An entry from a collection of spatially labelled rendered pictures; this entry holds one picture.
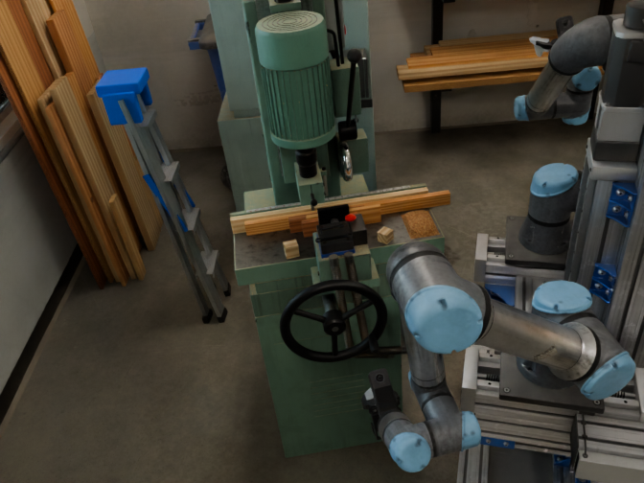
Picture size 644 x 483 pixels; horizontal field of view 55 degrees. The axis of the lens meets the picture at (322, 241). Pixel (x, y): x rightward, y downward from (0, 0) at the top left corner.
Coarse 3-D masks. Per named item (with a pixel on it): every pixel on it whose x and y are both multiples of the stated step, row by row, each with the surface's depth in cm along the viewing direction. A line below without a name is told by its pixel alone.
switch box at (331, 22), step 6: (324, 0) 175; (330, 0) 176; (330, 6) 177; (342, 6) 178; (330, 12) 178; (342, 12) 178; (330, 18) 179; (342, 18) 179; (330, 24) 180; (342, 24) 180; (336, 30) 181; (342, 30) 181; (330, 36) 182; (336, 36) 182; (342, 36) 182; (330, 42) 183; (342, 42) 183; (330, 48) 184
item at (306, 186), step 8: (296, 168) 181; (296, 176) 177; (320, 176) 176; (304, 184) 173; (312, 184) 173; (320, 184) 174; (304, 192) 174; (312, 192) 175; (320, 192) 175; (304, 200) 176; (320, 200) 177
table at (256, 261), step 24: (384, 216) 187; (432, 216) 184; (240, 240) 184; (264, 240) 183; (288, 240) 182; (312, 240) 181; (408, 240) 176; (432, 240) 176; (240, 264) 174; (264, 264) 173; (288, 264) 174; (312, 264) 175
